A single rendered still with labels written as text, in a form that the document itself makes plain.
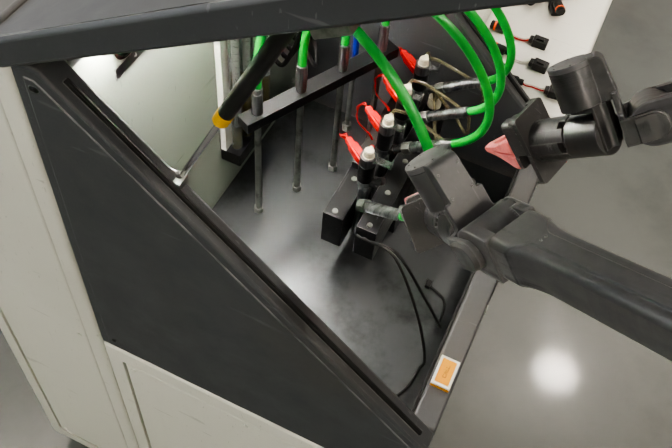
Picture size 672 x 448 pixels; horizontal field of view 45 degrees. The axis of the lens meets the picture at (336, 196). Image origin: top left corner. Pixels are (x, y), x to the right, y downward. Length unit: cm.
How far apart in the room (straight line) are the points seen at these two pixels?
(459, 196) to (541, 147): 23
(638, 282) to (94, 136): 60
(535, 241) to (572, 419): 161
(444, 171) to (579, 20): 99
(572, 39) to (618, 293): 112
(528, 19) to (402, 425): 95
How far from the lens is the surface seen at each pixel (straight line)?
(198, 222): 101
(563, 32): 180
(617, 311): 74
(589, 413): 243
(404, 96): 102
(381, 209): 119
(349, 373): 113
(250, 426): 147
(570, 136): 108
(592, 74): 105
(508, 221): 88
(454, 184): 91
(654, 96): 106
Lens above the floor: 209
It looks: 52 degrees down
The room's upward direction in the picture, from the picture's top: 6 degrees clockwise
